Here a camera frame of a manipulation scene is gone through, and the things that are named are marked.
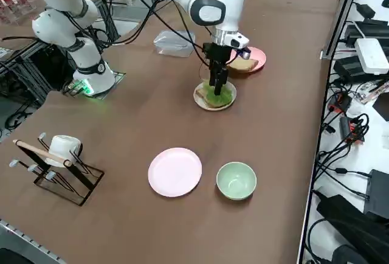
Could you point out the green bowl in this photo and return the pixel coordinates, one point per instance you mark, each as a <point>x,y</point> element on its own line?
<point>235,182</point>

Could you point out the pink round plate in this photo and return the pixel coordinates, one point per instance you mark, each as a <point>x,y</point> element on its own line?
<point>259,57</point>

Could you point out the black adapter brick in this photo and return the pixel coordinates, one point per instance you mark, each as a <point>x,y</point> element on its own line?
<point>349,67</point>

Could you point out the green lettuce leaf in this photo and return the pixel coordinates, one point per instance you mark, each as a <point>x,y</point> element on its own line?
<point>226,95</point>

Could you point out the white cup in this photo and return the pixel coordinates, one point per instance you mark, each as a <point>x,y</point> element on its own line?
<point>62,147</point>

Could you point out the red and black connector box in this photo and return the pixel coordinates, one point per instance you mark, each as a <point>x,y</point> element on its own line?
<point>340,104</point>

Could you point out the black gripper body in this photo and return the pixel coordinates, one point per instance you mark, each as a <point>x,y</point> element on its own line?
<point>218,52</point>

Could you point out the brown bread slice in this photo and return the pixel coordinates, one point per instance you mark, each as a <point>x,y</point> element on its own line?
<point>202,96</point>
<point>243,64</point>

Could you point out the white round plate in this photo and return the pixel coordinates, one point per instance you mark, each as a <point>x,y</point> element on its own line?
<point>174,172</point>
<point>212,108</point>

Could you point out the aluminium profile rail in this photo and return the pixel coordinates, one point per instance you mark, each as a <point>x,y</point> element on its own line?
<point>340,23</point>

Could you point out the black flat device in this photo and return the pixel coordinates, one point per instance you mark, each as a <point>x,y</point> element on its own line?
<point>373,31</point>

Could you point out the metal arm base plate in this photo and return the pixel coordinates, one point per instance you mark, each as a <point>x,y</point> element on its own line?
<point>117,78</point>

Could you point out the clear shelf with red packets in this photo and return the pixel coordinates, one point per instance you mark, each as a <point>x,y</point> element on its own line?
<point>15,5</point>

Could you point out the white router box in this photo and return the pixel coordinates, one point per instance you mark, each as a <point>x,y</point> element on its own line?
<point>372,54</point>

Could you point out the black bag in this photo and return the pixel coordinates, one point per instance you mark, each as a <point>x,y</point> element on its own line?
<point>349,224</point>

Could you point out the clear plastic container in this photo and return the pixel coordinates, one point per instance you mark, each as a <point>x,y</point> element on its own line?
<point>170,43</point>

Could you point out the green circuit board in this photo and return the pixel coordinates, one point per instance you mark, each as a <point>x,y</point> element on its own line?
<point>372,90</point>

